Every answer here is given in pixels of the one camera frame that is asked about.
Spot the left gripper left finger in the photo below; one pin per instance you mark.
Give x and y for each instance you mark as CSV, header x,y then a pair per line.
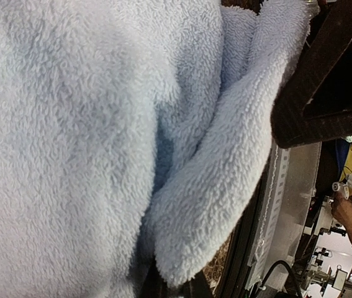
x,y
154,285

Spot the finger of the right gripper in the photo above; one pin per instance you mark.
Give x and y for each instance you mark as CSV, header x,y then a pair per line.
x,y
316,103

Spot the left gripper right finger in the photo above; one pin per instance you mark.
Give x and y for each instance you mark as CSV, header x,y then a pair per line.
x,y
197,287

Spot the large light blue towel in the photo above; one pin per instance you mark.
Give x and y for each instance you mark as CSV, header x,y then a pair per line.
x,y
132,133

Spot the background person hand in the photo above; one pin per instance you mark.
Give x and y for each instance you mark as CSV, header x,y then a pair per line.
x,y
342,211

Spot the white handheld tool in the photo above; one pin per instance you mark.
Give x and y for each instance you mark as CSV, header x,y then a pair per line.
x,y
341,188

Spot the black front rail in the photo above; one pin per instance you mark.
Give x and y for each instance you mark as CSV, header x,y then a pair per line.
x,y
236,270

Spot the white slotted cable duct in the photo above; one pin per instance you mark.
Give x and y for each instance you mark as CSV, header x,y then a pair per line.
x,y
271,205

